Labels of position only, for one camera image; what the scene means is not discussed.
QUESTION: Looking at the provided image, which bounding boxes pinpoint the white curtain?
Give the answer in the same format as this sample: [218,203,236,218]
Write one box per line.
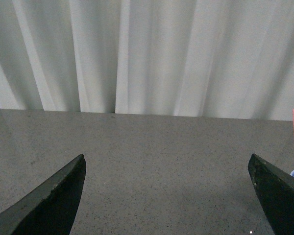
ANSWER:
[0,0,294,120]

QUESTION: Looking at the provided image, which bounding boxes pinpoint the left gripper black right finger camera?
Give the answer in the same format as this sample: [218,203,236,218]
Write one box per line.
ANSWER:
[248,154,294,235]

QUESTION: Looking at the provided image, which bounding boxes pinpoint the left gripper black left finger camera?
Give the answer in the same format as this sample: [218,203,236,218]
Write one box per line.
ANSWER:
[0,154,86,235]

